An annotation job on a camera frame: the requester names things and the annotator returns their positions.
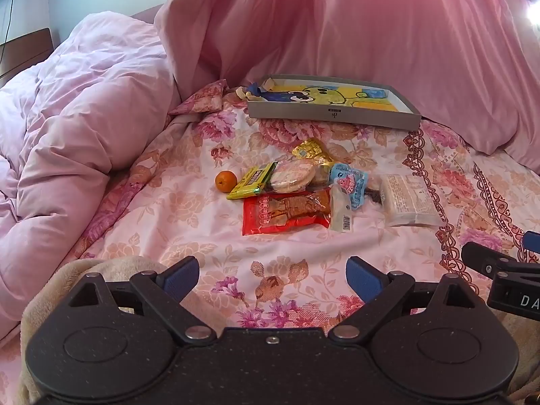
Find black cable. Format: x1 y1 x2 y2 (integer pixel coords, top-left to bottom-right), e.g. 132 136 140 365
0 0 18 72

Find yellow biscuit packet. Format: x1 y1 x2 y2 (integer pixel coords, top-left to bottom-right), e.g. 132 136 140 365
226 161 279 200

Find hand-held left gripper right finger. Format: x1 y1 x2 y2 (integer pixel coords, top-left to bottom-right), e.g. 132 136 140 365
328 256 469 343

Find clear plastic candy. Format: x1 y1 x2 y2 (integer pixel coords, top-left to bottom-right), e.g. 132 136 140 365
310 164 336 189

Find grey cartoon print tray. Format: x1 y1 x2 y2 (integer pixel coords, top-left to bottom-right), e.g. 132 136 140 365
247 75 423 131

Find pale pink quilt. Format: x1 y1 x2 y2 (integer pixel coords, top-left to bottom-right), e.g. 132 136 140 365
0 12 183 342

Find white barcode snack packet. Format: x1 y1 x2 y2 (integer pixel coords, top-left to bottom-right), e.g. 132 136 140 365
329 186 355 233

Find floral pillow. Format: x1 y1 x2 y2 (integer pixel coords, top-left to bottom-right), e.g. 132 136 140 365
169 79 229 115

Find white rectangular snack packet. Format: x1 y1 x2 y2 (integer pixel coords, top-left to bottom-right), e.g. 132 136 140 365
378 173 441 227

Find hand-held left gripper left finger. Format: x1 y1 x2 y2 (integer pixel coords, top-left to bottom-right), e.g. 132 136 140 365
67 256 218 343

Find blue white snack packet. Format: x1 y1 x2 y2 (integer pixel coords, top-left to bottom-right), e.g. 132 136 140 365
329 162 370 209

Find beige fleece blanket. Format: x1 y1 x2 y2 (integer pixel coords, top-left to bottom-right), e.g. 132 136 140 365
20 255 231 405

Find wooden headboard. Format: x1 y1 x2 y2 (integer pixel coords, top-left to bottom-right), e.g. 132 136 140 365
0 28 52 87

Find red snack packet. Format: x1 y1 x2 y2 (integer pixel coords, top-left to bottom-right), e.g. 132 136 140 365
242 189 332 236

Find orange mandarin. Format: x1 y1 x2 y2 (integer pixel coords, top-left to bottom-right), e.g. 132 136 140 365
215 170 236 192

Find round rice cracker packet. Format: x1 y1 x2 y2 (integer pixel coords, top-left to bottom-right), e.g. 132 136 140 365
266 158 317 195

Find golden foil snack packet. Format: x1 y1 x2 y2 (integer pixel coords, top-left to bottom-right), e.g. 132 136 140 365
292 138 327 165

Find floral bedsheet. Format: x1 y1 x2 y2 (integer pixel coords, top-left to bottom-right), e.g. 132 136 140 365
0 88 540 405

